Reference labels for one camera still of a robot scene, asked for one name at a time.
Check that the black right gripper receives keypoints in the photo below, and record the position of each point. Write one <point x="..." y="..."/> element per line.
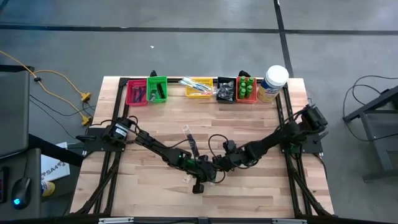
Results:
<point x="234" y="160"/>

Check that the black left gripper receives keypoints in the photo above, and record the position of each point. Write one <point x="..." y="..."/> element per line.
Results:
<point x="199" y="172"/>

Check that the blue toothbrush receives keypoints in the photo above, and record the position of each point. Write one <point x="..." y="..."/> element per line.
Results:
<point x="199" y="83"/>
<point x="190" y="82"/>
<point x="202" y="88"/>

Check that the bare black comb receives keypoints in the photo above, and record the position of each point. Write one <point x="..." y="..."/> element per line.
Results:
<point x="160" y="90"/>

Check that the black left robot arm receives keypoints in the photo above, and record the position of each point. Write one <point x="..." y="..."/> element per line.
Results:
<point x="155" y="146"/>

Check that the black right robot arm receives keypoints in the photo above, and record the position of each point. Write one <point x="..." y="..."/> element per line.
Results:
<point x="273" y="138"/>

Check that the black plastic basket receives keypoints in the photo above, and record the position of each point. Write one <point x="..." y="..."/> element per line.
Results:
<point x="220" y="99"/>

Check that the yellow plastic basket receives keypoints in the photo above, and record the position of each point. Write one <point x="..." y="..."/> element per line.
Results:
<point x="191" y="93"/>

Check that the orange plastic basket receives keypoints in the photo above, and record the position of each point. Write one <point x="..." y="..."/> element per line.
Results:
<point x="253" y="99"/>

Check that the green plastic basket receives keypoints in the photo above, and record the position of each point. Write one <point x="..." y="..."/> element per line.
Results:
<point x="164" y="90"/>

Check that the black clamp knob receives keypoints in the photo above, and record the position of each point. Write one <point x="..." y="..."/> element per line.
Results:
<point x="153" y="74"/>
<point x="244" y="73"/>

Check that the red plastic basket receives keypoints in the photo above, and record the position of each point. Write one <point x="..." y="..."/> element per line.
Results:
<point x="130" y="99"/>

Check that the Lysol wipes canister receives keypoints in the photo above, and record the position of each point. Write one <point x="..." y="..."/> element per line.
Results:
<point x="276" y="76"/>

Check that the white printed box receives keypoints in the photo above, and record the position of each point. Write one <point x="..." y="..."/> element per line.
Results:
<point x="54" y="168"/>

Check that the black rig strut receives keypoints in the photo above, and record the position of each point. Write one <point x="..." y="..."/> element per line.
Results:
<point x="56" y="151"/>

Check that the yellow and white canister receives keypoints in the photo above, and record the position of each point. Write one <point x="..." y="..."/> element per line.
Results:
<point x="49" y="188"/>

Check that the dark grey side desk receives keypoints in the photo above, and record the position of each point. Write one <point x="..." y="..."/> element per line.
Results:
<point x="31" y="168"/>

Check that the black computer mouse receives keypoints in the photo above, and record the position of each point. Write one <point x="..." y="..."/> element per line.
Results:
<point x="21" y="193"/>

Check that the grey computer monitor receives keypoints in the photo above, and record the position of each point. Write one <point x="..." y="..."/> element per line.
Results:
<point x="14" y="115"/>

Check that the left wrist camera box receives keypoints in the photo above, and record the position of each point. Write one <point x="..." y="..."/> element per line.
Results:
<point x="198" y="188"/>

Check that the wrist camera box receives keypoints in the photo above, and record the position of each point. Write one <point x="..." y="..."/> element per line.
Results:
<point x="198" y="188"/>
<point x="230" y="146"/>

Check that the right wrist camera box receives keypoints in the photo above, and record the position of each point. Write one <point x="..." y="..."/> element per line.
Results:
<point x="230" y="146"/>

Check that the black front rail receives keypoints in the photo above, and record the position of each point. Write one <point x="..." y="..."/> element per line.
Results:
<point x="174" y="221"/>

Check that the silver bracket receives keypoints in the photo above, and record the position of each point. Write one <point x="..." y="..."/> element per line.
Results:
<point x="289" y="221"/>
<point x="115" y="220"/>

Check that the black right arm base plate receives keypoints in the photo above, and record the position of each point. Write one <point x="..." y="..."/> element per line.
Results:
<point x="312" y="146"/>

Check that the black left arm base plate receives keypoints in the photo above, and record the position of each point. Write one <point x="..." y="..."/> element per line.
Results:
<point x="96" y="144"/>

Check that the black desk frame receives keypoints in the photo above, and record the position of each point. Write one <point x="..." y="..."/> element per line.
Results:
<point x="373" y="143"/>

